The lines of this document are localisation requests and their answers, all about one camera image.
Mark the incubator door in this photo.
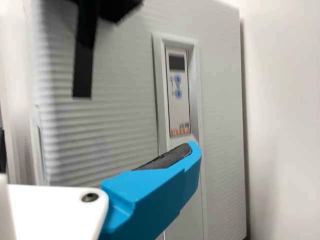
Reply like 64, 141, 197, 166
22, 0, 247, 240

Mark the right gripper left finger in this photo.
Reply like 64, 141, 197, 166
0, 127, 7, 175

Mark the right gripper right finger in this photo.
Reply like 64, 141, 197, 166
98, 139, 202, 240

